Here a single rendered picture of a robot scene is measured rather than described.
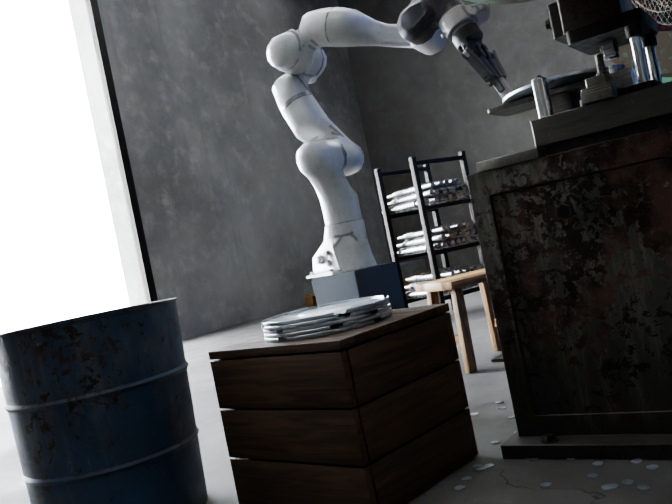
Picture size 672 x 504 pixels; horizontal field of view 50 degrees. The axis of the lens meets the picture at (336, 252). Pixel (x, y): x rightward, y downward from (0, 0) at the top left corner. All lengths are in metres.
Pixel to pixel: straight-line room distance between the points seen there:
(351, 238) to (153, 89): 5.19
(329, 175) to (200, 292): 4.94
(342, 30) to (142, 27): 5.27
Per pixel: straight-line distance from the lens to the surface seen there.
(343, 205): 2.04
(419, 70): 9.46
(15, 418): 1.70
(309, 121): 2.10
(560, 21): 1.80
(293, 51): 2.11
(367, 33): 2.11
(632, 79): 1.71
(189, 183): 7.04
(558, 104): 1.77
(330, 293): 2.05
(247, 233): 7.48
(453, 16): 1.94
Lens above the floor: 0.51
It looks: level
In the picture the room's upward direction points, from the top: 11 degrees counter-clockwise
